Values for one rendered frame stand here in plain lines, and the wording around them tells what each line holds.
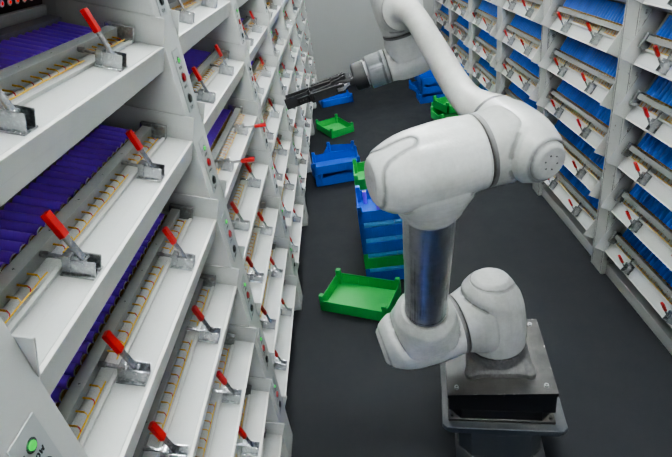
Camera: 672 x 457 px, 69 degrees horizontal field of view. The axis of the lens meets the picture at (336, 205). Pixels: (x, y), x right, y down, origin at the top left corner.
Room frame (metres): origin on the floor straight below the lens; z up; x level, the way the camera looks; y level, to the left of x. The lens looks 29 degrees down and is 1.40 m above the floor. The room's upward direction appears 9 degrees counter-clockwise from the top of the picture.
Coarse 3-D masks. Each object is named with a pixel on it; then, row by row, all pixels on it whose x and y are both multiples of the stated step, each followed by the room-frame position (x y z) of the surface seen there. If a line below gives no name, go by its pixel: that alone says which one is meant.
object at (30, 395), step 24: (0, 336) 0.34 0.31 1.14; (0, 360) 0.33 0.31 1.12; (24, 360) 0.35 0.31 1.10; (0, 384) 0.32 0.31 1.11; (24, 384) 0.33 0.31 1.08; (0, 408) 0.30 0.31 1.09; (24, 408) 0.32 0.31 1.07; (48, 408) 0.34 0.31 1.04; (0, 432) 0.29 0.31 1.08; (48, 432) 0.33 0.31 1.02; (72, 432) 0.35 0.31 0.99; (0, 456) 0.28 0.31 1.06; (72, 456) 0.34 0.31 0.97
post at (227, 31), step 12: (228, 24) 1.66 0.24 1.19; (216, 36) 1.66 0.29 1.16; (228, 36) 1.66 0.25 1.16; (240, 36) 1.68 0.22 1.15; (252, 72) 1.74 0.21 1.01; (240, 84) 1.66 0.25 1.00; (240, 96) 1.66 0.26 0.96; (252, 96) 1.65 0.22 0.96; (252, 144) 1.66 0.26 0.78; (264, 144) 1.67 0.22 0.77; (276, 180) 1.74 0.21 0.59; (264, 192) 1.66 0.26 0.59; (276, 228) 1.66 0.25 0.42; (288, 252) 1.65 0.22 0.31; (288, 264) 1.66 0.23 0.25; (300, 288) 1.73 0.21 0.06; (300, 300) 1.67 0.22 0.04
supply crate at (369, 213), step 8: (360, 192) 1.96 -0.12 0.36; (360, 200) 1.94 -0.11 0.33; (368, 200) 1.94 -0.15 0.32; (360, 208) 1.76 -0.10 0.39; (368, 208) 1.87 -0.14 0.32; (360, 216) 1.76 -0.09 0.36; (368, 216) 1.76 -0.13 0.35; (376, 216) 1.76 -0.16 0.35; (384, 216) 1.75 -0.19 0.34; (392, 216) 1.75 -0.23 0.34
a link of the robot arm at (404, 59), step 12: (408, 36) 1.26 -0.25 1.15; (384, 48) 1.33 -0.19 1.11; (396, 48) 1.27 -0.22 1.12; (408, 48) 1.26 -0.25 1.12; (396, 60) 1.27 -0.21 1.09; (408, 60) 1.27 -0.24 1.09; (420, 60) 1.27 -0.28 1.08; (396, 72) 1.28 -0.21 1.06; (408, 72) 1.27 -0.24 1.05; (420, 72) 1.28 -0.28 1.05
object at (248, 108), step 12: (228, 108) 1.64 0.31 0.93; (240, 108) 1.64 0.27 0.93; (252, 108) 1.65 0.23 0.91; (228, 120) 1.57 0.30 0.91; (240, 120) 1.59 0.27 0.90; (252, 120) 1.60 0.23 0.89; (252, 132) 1.55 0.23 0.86; (228, 144) 1.37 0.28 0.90; (240, 144) 1.39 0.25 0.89; (228, 156) 1.29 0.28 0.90; (240, 156) 1.30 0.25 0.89; (240, 168) 1.32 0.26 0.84; (228, 180) 1.15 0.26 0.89; (228, 192) 1.10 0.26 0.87
